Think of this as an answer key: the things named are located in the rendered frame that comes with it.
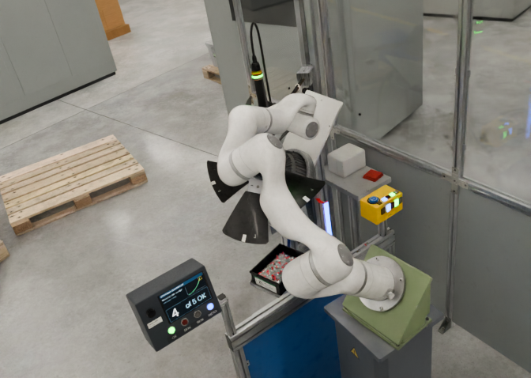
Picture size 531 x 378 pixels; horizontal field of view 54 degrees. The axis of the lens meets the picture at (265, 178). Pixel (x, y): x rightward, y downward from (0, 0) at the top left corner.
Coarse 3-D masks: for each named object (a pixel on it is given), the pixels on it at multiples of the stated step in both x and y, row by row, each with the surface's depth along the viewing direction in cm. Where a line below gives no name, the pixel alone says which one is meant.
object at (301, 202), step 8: (288, 176) 226; (296, 176) 225; (304, 176) 224; (288, 184) 221; (296, 184) 221; (304, 184) 220; (312, 184) 218; (320, 184) 216; (296, 192) 217; (304, 192) 216; (312, 192) 215; (296, 200) 215; (304, 200) 213
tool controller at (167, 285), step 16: (176, 272) 175; (192, 272) 172; (144, 288) 172; (160, 288) 168; (176, 288) 169; (192, 288) 172; (208, 288) 175; (144, 304) 164; (160, 304) 167; (192, 304) 173; (144, 320) 165; (160, 320) 168; (176, 320) 171; (192, 320) 174; (160, 336) 169; (176, 336) 172
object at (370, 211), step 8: (376, 192) 226; (384, 192) 225; (400, 192) 223; (360, 200) 223; (368, 200) 222; (392, 200) 220; (360, 208) 225; (368, 208) 220; (376, 208) 216; (400, 208) 226; (368, 216) 223; (376, 216) 218; (384, 216) 221; (376, 224) 220
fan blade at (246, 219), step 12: (252, 192) 236; (240, 204) 236; (252, 204) 235; (240, 216) 235; (252, 216) 234; (264, 216) 234; (228, 228) 237; (240, 228) 235; (252, 228) 234; (264, 228) 233; (240, 240) 234; (252, 240) 233; (264, 240) 232
